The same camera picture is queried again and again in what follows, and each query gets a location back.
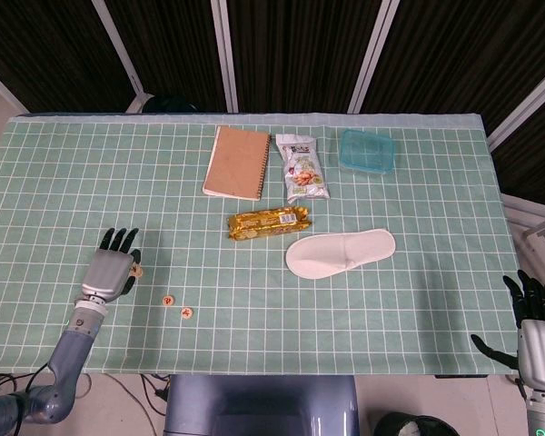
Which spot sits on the brown spiral notebook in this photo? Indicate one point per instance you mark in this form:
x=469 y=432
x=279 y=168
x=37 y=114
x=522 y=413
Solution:
x=236 y=163

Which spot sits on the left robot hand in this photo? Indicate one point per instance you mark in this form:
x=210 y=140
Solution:
x=106 y=274

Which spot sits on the black waste bin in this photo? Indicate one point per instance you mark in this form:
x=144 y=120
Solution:
x=413 y=424

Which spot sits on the white partition post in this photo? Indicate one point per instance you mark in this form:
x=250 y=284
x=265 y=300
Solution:
x=224 y=54
x=527 y=104
x=118 y=50
x=0 y=86
x=372 y=54

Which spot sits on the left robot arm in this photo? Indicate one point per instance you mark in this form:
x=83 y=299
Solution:
x=68 y=354

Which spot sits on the blue-grey robot torso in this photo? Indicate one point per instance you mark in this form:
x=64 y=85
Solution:
x=259 y=404

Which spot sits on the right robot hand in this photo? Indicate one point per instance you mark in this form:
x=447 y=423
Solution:
x=542 y=349

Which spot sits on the black chair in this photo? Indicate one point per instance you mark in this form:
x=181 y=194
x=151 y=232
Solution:
x=170 y=103

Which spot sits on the clear container teal lid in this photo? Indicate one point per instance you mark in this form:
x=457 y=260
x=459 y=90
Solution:
x=365 y=152

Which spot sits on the white metal frame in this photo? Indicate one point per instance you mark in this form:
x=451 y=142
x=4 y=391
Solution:
x=536 y=218

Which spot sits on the white disposable slipper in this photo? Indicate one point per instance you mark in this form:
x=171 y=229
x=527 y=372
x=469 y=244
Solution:
x=336 y=254

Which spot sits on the gold biscuit package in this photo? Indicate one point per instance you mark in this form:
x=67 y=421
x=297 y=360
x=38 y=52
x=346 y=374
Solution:
x=268 y=222

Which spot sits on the white snack bag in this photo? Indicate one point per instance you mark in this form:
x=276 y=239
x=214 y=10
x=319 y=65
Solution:
x=304 y=177

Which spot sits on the green grid cutting mat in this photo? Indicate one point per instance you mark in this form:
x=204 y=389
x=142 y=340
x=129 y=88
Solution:
x=272 y=318

